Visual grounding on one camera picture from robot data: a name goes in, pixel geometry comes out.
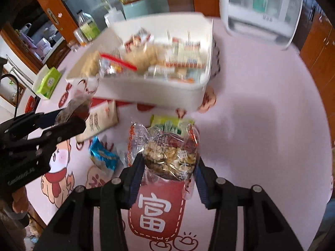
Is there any green snack packet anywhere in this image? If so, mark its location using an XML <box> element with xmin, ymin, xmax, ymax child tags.
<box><xmin>150</xmin><ymin>114</ymin><xmax>195</xmax><ymax>134</ymax></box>

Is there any glass bottle green label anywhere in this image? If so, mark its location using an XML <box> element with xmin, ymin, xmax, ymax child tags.
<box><xmin>76</xmin><ymin>10</ymin><xmax>101</xmax><ymax>42</ymax></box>

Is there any blue snack packet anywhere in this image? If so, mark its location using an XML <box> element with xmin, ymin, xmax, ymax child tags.
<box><xmin>89</xmin><ymin>136</ymin><xmax>121</xmax><ymax>174</ymax></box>

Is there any red white pastry packet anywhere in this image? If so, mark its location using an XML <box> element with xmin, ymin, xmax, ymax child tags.
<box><xmin>124</xmin><ymin>30</ymin><xmax>155</xmax><ymax>51</ymax></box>

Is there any dark dried fruit packet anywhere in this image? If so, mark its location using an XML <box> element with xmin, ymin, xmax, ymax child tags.
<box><xmin>55</xmin><ymin>91</ymin><xmax>93</xmax><ymax>124</ymax></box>

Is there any clear nut snack packet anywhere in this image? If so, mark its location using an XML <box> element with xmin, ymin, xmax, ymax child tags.
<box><xmin>127</xmin><ymin>122</ymin><xmax>201</xmax><ymax>202</ymax></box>

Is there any beige biscuit packet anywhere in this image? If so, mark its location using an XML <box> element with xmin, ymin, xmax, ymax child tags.
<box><xmin>76</xmin><ymin>101</ymin><xmax>118</xmax><ymax>143</ymax></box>

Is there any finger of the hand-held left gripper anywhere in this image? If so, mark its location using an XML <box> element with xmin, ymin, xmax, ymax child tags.
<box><xmin>0</xmin><ymin>109</ymin><xmax>64</xmax><ymax>139</ymax></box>
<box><xmin>25</xmin><ymin>115</ymin><xmax>87</xmax><ymax>147</ymax></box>

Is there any white plastic storage bin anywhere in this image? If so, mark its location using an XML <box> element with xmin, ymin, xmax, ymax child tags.
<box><xmin>65</xmin><ymin>13</ymin><xmax>214</xmax><ymax>111</ymax></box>

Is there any white countertop appliance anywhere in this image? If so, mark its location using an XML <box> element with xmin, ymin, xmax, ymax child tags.
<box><xmin>218</xmin><ymin>0</ymin><xmax>303</xmax><ymax>50</ymax></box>

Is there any mountain print cake packet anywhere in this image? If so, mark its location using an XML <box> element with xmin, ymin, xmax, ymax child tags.
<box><xmin>175</xmin><ymin>67</ymin><xmax>206</xmax><ymax>83</ymax></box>

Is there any white squeeze bottle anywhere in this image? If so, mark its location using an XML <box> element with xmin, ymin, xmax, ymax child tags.
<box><xmin>104</xmin><ymin>1</ymin><xmax>125</xmax><ymax>28</ymax></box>

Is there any green tissue box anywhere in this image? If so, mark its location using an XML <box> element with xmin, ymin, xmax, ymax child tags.
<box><xmin>33</xmin><ymin>67</ymin><xmax>63</xmax><ymax>100</ymax></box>

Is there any teal canister brown lid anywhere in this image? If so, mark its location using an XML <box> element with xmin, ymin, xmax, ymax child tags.
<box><xmin>122</xmin><ymin>0</ymin><xmax>147</xmax><ymax>20</ymax></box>

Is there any clear yellow cracker packet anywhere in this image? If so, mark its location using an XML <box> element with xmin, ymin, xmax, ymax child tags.
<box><xmin>80</xmin><ymin>51</ymin><xmax>101</xmax><ymax>77</ymax></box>

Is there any orange white snack bar packet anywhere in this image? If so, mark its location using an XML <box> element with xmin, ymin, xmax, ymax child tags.
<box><xmin>165</xmin><ymin>38</ymin><xmax>202</xmax><ymax>67</ymax></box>

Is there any clear packet red edge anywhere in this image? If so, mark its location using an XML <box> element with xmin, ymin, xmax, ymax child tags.
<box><xmin>98</xmin><ymin>52</ymin><xmax>138</xmax><ymax>77</ymax></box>

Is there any pink printed tablecloth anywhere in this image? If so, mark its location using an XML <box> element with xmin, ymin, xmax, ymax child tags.
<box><xmin>25</xmin><ymin>16</ymin><xmax>335</xmax><ymax>251</ymax></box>

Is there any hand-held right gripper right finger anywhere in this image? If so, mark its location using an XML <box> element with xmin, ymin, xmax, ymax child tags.
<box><xmin>195</xmin><ymin>157</ymin><xmax>304</xmax><ymax>251</ymax></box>

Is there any round yellow cake packet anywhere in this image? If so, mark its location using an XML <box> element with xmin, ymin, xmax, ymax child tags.
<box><xmin>123</xmin><ymin>43</ymin><xmax>160</xmax><ymax>71</ymax></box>

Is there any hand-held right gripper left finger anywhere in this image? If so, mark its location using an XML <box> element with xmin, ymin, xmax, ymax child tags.
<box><xmin>34</xmin><ymin>154</ymin><xmax>146</xmax><ymax>251</ymax></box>

